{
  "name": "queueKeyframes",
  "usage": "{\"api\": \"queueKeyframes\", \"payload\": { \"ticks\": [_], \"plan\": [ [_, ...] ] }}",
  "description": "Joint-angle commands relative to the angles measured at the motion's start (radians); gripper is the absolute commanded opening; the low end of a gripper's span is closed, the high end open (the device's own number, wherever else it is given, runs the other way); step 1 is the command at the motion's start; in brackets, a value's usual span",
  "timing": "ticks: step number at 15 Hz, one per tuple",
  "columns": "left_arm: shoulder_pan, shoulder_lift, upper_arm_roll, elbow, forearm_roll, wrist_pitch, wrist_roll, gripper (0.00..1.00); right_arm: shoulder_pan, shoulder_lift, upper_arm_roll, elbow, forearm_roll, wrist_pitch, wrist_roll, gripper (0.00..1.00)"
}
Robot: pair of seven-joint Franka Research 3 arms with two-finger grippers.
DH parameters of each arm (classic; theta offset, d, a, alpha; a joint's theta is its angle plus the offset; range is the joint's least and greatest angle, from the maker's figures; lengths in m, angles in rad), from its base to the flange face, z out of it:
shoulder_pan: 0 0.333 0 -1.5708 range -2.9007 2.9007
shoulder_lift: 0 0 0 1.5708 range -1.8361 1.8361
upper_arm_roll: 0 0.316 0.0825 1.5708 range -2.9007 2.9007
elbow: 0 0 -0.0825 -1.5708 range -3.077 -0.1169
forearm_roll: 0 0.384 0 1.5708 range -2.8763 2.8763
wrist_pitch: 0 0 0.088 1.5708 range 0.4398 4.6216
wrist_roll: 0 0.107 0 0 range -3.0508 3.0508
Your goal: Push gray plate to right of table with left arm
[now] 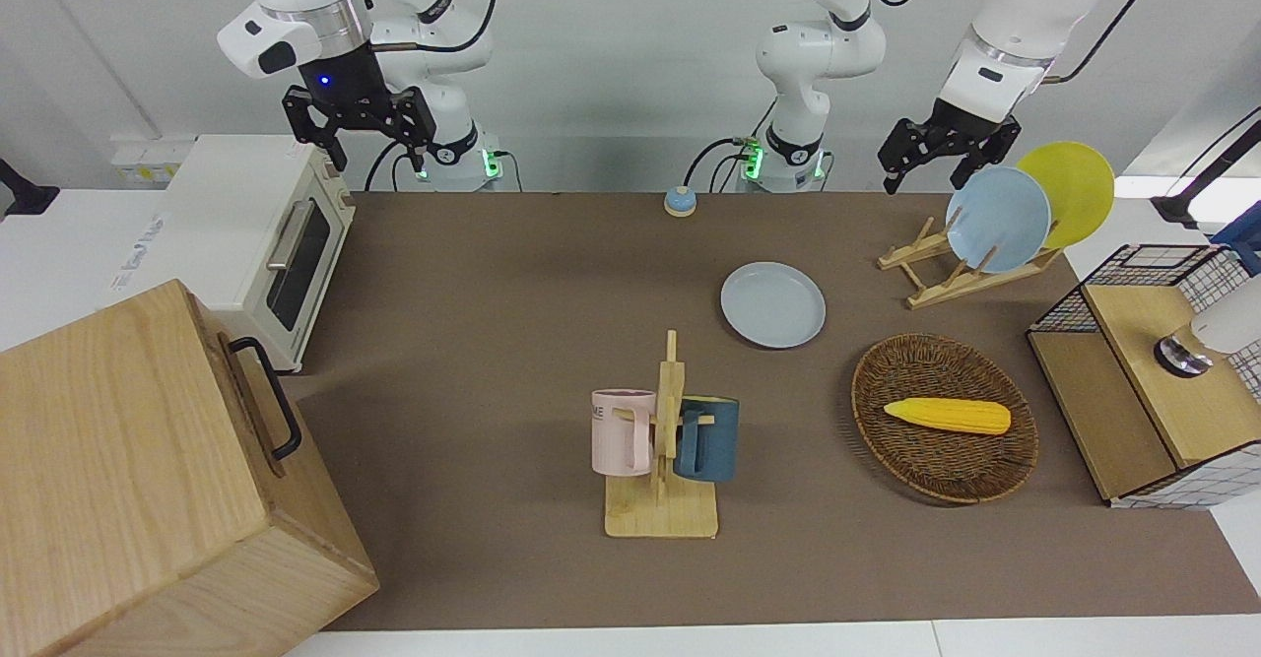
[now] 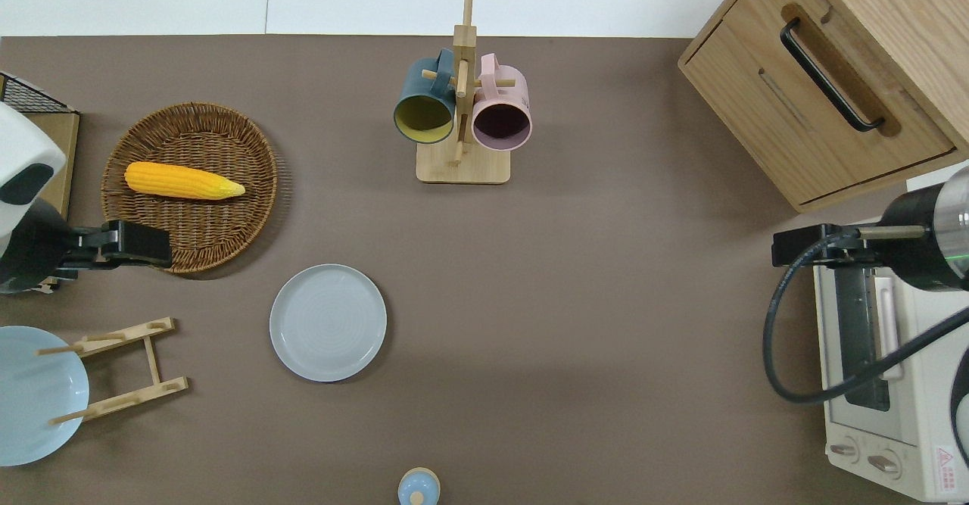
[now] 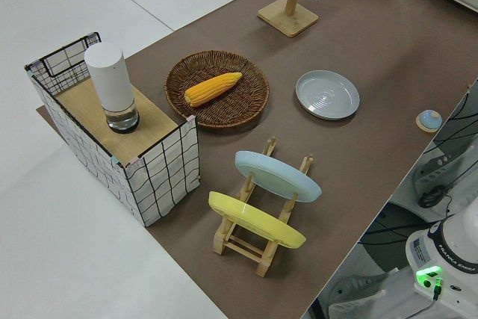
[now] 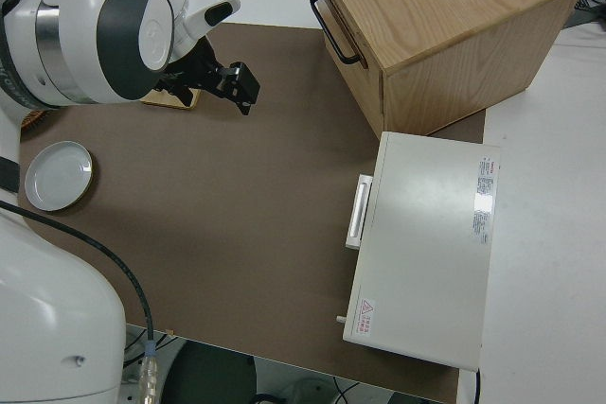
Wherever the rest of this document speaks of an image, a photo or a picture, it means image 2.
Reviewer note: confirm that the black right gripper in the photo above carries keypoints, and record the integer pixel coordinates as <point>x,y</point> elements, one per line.
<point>817,246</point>

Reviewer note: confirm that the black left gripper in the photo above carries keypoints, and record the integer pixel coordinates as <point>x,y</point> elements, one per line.
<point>121,246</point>

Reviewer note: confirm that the gray round plate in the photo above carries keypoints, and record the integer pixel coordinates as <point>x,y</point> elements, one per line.
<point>328,323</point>

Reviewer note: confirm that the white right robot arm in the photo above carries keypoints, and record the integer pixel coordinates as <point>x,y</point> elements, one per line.
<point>923,247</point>

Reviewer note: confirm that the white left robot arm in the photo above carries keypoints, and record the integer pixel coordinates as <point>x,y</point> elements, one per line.
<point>23,149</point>

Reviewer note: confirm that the wooden plate rack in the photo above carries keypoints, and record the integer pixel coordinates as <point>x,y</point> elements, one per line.
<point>151,357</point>

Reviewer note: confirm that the light blue plate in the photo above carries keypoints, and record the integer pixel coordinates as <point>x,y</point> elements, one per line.
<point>38,399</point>

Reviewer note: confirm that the round wicker basket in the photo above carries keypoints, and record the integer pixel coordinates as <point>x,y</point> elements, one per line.
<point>197,225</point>

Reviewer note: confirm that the yellow corn cob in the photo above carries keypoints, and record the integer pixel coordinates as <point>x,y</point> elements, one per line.
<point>174,179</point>

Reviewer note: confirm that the grid pattern storage box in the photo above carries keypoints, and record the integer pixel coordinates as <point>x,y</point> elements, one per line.
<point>64,157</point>

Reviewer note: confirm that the wooden drawer cabinet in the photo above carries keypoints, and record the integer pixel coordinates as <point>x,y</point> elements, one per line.
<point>757,73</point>

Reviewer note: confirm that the white toaster oven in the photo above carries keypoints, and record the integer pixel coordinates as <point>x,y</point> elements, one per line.
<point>931,414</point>

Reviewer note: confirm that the dark teal mug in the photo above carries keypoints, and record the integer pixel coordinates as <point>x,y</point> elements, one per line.
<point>424,85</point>

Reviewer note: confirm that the pink mug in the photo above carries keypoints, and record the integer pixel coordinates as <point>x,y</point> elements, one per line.
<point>509,92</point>

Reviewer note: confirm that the wooden mug tree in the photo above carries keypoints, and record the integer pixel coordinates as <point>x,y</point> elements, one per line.
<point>463,164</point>

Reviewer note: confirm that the blue call bell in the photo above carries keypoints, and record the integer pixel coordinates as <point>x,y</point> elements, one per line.
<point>419,486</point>

